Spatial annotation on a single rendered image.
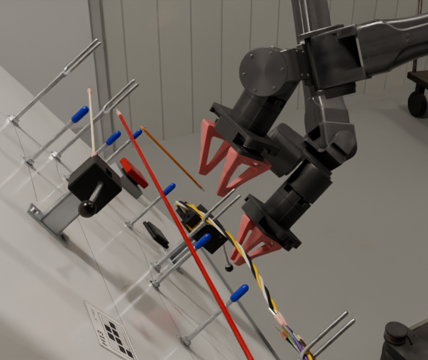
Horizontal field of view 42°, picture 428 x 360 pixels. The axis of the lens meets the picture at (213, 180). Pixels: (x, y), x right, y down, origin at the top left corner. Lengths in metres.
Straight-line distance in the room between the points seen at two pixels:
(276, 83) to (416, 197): 2.67
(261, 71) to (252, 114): 0.09
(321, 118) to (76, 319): 0.62
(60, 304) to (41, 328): 0.05
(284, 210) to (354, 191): 2.37
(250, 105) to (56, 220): 0.33
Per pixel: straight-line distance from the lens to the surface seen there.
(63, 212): 0.50
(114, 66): 3.45
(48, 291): 0.41
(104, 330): 0.44
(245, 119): 0.74
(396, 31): 0.71
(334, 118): 0.94
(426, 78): 4.25
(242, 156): 0.72
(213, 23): 3.67
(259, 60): 0.66
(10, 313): 0.35
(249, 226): 0.91
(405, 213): 3.12
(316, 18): 1.03
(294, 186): 0.88
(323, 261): 2.67
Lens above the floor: 1.59
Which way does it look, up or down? 29 degrees down
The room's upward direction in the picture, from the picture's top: straight up
